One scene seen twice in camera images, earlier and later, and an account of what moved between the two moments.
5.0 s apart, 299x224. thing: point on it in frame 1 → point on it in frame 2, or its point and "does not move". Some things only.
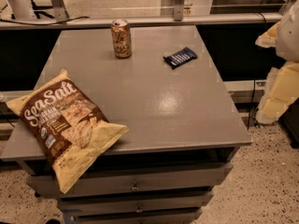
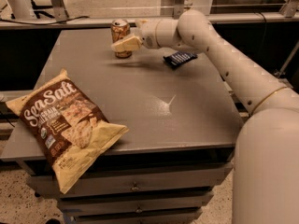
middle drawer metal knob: [138, 210] does not move
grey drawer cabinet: [184, 125] does not move
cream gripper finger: [269, 38] → [149, 37]
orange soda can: [121, 37] does not move
